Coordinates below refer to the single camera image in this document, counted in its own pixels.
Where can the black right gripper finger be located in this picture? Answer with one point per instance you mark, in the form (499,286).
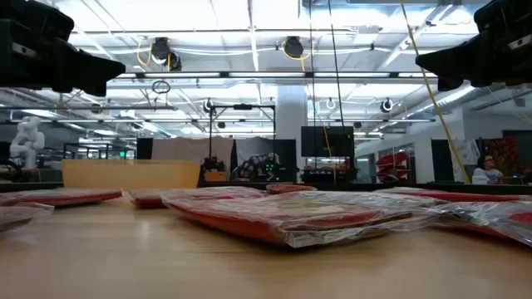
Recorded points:
(457,58)
(446,83)

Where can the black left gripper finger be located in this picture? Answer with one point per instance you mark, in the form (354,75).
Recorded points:
(91,66)
(93,88)

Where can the red popcorn bag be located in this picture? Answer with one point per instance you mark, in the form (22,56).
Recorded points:
(291,189)
(145,202)
(498,224)
(232,220)
(365,219)
(75,198)
(457,196)

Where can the white humanoid robot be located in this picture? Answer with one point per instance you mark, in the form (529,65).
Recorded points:
(27,141)

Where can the red curved structure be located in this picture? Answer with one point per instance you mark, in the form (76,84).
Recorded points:
(392,162)

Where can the person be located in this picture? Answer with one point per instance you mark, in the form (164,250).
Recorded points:
(484,174)

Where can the grey curtain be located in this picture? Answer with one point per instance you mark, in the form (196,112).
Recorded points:
(187,151)

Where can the black monitor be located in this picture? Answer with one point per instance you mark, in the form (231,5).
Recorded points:
(328,141)

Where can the long ceiling light bar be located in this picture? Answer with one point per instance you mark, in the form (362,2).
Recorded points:
(266,74)

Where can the dark robot with green lights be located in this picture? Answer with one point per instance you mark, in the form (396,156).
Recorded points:
(257,166)

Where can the black rig frame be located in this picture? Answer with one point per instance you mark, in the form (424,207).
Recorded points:
(243,106)

